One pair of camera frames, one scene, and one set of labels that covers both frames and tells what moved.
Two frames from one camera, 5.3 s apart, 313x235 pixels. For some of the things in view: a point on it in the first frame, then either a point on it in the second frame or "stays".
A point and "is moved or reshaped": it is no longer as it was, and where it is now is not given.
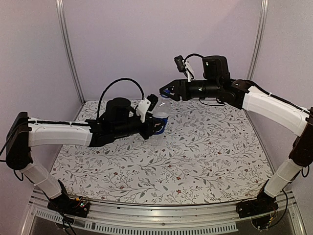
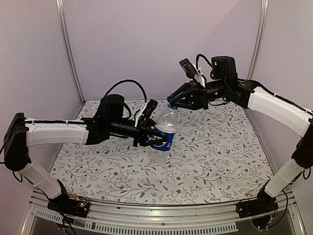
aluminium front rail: x=147 y=219 stays
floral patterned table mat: x=213 y=152 stays
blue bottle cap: x=167 y=91 -> x=173 y=104
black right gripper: x=177 y=83 -> x=196 y=95
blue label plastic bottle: x=161 y=110 is moved or reshaped
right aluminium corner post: x=259 y=39 stays
